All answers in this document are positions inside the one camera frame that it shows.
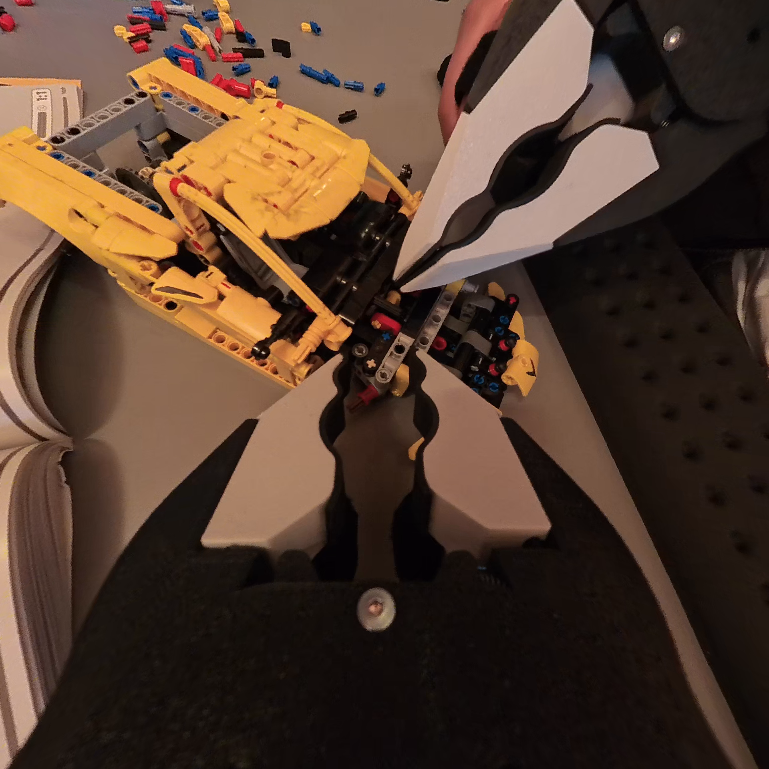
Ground pile of small coloured pins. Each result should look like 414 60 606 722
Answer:
0 0 388 124

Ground person's pale trousers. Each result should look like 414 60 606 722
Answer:
730 249 769 368

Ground yellow brick car model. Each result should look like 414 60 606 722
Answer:
0 57 542 409

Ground instruction booklet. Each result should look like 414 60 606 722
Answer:
0 77 85 749

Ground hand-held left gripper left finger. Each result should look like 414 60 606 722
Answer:
201 354 360 582

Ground grey desk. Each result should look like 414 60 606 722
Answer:
0 0 758 769

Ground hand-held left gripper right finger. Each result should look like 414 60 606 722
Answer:
392 351 552 582

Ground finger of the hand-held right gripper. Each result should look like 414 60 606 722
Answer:
392 0 597 281
399 122 660 294

